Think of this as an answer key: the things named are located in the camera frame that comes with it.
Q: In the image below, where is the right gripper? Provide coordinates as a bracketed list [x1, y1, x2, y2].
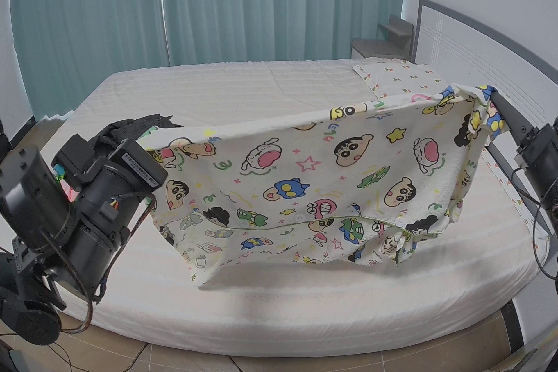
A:
[516, 123, 558, 193]

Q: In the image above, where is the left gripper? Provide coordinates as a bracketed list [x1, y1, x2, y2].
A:
[82, 138, 170, 233]

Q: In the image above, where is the white printed pyjama top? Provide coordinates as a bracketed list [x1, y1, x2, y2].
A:
[148, 83, 506, 289]

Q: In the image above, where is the bed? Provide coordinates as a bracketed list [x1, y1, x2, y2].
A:
[33, 0, 558, 361]

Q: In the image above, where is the black garment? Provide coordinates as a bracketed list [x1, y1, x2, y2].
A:
[94, 114, 184, 144]

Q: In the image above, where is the white printed pillow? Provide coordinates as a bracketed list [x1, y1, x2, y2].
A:
[351, 58, 450, 98]

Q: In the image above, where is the grey bedside table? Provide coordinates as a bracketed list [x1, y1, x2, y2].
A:
[351, 14, 414, 61]

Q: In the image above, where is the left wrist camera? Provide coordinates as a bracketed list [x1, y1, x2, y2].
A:
[51, 134, 105, 190]

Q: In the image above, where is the black cable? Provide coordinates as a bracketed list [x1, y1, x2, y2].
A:
[61, 192, 153, 334]
[509, 165, 558, 281]

